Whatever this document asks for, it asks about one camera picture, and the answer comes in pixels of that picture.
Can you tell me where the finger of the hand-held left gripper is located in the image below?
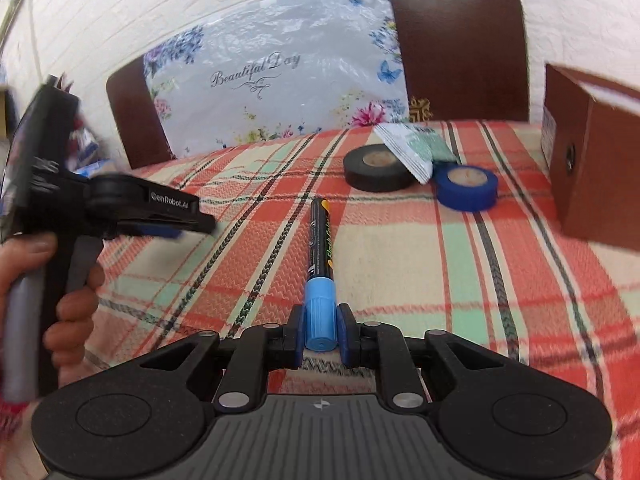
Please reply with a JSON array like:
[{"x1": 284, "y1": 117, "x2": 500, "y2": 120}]
[{"x1": 102, "y1": 186, "x2": 218, "y2": 241}]

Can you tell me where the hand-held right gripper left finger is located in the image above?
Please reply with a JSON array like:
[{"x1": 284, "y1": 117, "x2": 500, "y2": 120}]
[{"x1": 139, "y1": 303, "x2": 306, "y2": 413}]

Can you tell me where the brown headboard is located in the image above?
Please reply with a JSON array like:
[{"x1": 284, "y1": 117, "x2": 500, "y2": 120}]
[{"x1": 105, "y1": 0, "x2": 530, "y2": 170}]

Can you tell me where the blue tissue box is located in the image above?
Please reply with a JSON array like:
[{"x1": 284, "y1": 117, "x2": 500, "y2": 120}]
[{"x1": 88, "y1": 158, "x2": 121, "y2": 177}]

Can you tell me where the black tape roll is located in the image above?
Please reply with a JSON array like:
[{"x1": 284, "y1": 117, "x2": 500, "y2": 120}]
[{"x1": 342, "y1": 143, "x2": 416, "y2": 193}]

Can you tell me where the black marker with blue cap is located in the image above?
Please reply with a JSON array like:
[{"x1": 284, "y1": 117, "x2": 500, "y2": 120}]
[{"x1": 302, "y1": 197, "x2": 339, "y2": 352}]

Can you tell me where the floral pillow in plastic cover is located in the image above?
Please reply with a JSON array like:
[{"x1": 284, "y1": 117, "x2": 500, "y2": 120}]
[{"x1": 143, "y1": 0, "x2": 411, "y2": 159}]

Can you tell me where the person's left hand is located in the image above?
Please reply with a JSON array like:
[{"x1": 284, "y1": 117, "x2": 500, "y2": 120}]
[{"x1": 0, "y1": 233, "x2": 107, "y2": 402}]

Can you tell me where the brown box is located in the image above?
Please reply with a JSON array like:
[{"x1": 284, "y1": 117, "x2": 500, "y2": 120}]
[{"x1": 540, "y1": 63, "x2": 640, "y2": 252}]

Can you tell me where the white green packet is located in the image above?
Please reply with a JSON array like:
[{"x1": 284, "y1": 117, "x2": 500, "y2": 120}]
[{"x1": 373, "y1": 123, "x2": 459, "y2": 185}]

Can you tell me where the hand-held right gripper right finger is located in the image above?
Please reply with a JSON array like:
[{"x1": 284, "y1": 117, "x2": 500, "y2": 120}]
[{"x1": 335, "y1": 302, "x2": 502, "y2": 409}]

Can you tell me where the blue tape roll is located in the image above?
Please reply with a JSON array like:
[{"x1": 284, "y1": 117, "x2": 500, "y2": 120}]
[{"x1": 432, "y1": 164, "x2": 500, "y2": 212}]

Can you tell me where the red plaid blanket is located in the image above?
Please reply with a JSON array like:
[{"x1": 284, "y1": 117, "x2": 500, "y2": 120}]
[{"x1": 0, "y1": 119, "x2": 640, "y2": 480}]

